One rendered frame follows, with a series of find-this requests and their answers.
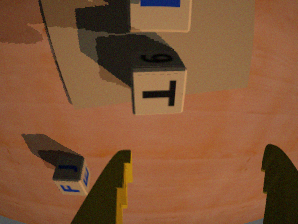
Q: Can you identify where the beige letter block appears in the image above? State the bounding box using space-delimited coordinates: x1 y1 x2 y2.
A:
127 0 192 33
52 157 91 196
130 51 187 115

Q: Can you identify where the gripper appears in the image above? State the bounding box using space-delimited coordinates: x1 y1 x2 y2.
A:
71 144 298 224

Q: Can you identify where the tan flat mat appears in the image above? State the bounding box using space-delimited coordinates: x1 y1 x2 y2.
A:
41 0 255 110

